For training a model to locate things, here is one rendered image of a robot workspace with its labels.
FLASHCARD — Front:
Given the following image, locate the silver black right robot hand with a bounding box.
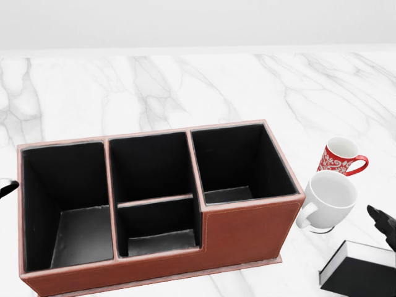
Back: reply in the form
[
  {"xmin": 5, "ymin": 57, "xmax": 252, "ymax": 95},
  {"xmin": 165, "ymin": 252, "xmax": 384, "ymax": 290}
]
[{"xmin": 366, "ymin": 204, "xmax": 396, "ymax": 252}]

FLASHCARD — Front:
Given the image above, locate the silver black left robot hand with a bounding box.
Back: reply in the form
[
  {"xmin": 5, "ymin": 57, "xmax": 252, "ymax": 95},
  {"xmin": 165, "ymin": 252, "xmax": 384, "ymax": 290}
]
[{"xmin": 0, "ymin": 178, "xmax": 20, "ymax": 200}]

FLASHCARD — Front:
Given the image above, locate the black book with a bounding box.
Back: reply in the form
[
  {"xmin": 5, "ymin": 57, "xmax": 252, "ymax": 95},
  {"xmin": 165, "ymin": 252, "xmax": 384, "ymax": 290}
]
[{"xmin": 319, "ymin": 240, "xmax": 396, "ymax": 297}]

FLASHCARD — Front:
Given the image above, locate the red-brown desk caddy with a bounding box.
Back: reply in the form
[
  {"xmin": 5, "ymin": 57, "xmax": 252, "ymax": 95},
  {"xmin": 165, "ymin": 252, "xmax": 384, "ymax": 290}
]
[{"xmin": 17, "ymin": 119, "xmax": 306, "ymax": 297}]

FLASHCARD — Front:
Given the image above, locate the white mug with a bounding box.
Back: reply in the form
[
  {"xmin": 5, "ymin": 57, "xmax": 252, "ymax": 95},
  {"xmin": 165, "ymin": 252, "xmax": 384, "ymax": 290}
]
[{"xmin": 295, "ymin": 170, "xmax": 358, "ymax": 234}]

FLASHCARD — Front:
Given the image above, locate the red patterned mug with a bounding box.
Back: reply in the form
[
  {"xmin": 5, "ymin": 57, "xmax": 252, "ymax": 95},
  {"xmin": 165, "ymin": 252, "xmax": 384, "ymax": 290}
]
[{"xmin": 316, "ymin": 136, "xmax": 369, "ymax": 177}]

